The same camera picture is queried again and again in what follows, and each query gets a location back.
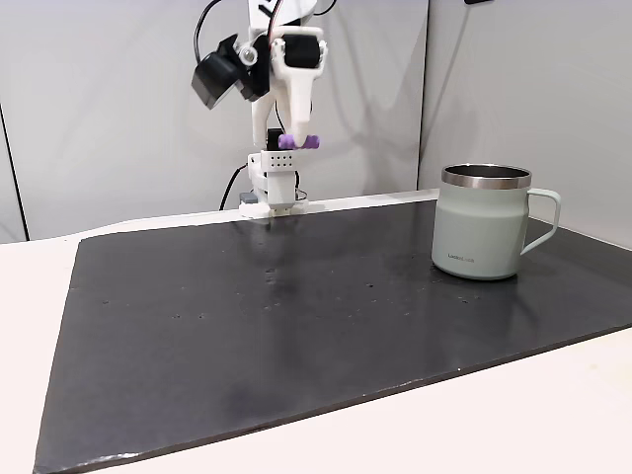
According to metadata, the purple ribbed pen grip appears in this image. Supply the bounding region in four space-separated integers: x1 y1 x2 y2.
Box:
277 132 321 150

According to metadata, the pale green steel-rimmed mug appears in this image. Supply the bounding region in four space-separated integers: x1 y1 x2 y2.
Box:
431 163 563 281

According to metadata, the black table mat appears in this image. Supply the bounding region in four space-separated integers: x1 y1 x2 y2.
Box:
33 197 632 474

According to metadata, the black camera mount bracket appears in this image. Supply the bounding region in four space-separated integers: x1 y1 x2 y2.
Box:
216 34 272 103

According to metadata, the black camera box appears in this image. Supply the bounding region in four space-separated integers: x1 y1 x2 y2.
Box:
191 48 239 111

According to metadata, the black base cable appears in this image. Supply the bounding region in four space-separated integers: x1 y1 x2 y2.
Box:
218 166 249 212

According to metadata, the black camera cable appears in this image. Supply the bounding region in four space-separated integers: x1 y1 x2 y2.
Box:
194 0 224 65

